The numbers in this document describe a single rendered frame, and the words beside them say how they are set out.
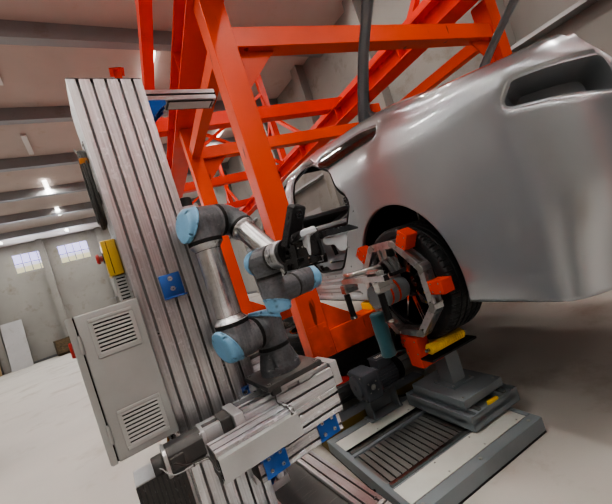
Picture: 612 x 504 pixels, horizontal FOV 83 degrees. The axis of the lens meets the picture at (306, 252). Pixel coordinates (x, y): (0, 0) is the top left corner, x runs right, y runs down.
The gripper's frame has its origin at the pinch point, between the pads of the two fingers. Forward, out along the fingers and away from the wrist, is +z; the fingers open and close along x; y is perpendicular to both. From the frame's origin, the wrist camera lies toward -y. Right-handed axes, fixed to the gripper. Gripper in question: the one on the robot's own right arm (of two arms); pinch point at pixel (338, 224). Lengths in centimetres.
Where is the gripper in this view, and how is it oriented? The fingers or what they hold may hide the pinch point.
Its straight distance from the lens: 79.5
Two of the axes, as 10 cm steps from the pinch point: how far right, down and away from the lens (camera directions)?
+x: -7.0, 0.8, -7.1
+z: 6.8, -2.2, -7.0
